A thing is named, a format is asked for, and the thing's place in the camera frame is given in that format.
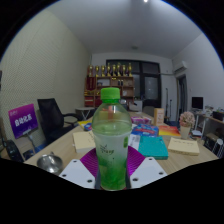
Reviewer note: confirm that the purple sign board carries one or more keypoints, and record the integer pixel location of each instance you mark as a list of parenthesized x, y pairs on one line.
[(22, 120)]

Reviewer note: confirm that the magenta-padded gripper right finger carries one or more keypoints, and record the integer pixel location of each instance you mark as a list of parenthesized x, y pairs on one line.
[(148, 171)]

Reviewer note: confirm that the ceiling light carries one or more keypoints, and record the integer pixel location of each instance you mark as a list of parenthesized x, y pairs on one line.
[(145, 1)]

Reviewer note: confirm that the white stool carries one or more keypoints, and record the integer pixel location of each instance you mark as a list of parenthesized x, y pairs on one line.
[(219, 146)]

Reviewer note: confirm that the black computer monitor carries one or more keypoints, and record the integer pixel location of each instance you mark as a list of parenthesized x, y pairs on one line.
[(197, 102)]

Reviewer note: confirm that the upright orange box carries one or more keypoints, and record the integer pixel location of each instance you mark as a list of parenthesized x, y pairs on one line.
[(159, 116)]

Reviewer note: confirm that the black office chair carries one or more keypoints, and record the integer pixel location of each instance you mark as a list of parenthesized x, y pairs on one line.
[(50, 116)]

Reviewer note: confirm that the green drink bottle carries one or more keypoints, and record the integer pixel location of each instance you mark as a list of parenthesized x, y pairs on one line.
[(111, 150)]

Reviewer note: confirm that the white paper booklet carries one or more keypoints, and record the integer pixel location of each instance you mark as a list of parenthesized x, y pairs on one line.
[(134, 141)]

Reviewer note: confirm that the teal book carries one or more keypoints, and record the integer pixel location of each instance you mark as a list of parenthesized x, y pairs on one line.
[(152, 147)]

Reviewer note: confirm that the small steel cup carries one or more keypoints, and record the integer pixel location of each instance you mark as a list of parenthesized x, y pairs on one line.
[(50, 164)]

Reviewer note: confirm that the wooden shelf unit with trophies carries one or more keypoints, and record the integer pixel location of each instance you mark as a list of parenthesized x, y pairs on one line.
[(110, 83)]

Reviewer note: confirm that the pink box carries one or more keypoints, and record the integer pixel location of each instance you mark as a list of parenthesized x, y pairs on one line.
[(140, 120)]

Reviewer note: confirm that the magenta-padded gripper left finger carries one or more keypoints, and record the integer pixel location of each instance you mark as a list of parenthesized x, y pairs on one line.
[(76, 171)]

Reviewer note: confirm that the small black suitcase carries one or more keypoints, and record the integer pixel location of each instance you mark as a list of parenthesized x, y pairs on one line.
[(11, 150)]

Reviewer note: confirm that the black framed glass door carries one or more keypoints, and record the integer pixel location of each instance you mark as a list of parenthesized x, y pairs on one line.
[(150, 86)]

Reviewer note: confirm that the small white side table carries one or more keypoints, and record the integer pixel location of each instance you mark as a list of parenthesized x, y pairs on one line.
[(85, 110)]

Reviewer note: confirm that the white wall air conditioner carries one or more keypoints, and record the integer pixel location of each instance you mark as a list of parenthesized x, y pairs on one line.
[(180, 66)]

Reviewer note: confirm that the cluttered side desk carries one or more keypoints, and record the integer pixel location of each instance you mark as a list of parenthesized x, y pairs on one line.
[(213, 123)]

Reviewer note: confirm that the pink flowers in white pot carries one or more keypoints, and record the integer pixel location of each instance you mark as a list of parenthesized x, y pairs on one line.
[(187, 120)]

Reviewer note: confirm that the orange book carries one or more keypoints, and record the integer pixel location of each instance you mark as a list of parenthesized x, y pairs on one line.
[(169, 130)]

